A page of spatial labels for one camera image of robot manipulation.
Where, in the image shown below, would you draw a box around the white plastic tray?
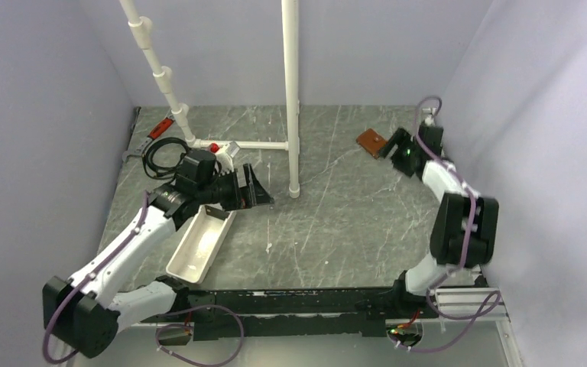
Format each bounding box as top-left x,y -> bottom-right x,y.
166,204 -> 236,284

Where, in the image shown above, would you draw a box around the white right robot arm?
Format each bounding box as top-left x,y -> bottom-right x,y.
378,126 -> 499,317

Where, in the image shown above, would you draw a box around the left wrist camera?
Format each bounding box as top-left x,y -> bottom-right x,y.
174,141 -> 240,190

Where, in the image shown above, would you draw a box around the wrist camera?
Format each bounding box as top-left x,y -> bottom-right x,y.
174,141 -> 240,190
418,115 -> 444,157

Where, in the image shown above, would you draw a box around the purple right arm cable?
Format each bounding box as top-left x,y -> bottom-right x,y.
386,96 -> 502,354

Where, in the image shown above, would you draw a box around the white PVC pipe frame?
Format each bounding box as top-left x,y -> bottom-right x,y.
120,1 -> 300,198

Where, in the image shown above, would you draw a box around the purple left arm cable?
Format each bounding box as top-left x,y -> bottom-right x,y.
42,191 -> 245,367

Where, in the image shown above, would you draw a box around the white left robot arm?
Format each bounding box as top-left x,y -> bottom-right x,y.
42,160 -> 274,365

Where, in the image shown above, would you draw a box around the coiled black cable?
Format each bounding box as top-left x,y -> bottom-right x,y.
141,137 -> 193,180

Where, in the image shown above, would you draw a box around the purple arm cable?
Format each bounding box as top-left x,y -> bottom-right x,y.
42,191 -> 245,367
386,96 -> 502,354

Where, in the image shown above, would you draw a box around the brown leather card holder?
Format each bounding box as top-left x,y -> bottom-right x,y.
355,128 -> 388,159

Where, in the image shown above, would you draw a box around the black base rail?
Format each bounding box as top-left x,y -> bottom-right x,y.
144,279 -> 437,341

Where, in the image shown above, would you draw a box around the red handled pliers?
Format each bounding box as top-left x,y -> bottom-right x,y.
122,116 -> 174,163

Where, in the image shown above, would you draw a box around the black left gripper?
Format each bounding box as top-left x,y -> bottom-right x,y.
196,163 -> 273,213

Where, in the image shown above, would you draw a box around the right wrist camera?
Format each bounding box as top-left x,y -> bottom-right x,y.
418,115 -> 444,157

